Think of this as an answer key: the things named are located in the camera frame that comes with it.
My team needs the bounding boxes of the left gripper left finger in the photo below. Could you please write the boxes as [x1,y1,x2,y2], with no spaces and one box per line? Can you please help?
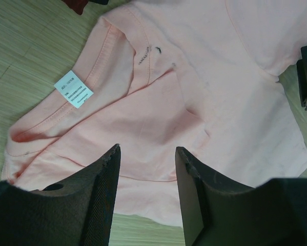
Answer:
[0,145,121,245]

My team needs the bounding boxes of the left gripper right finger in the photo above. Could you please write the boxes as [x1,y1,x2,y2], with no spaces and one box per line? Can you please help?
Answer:
[175,147,307,245]

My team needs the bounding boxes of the pink t-shirt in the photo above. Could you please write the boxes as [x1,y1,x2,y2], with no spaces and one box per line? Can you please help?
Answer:
[2,1,307,227]

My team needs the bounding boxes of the folded dark red t-shirt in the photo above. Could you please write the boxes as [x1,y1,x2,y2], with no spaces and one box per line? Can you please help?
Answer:
[62,0,89,15]

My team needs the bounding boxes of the folded black t-shirt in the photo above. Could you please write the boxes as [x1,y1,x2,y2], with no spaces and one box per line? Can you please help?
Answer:
[89,0,109,5]

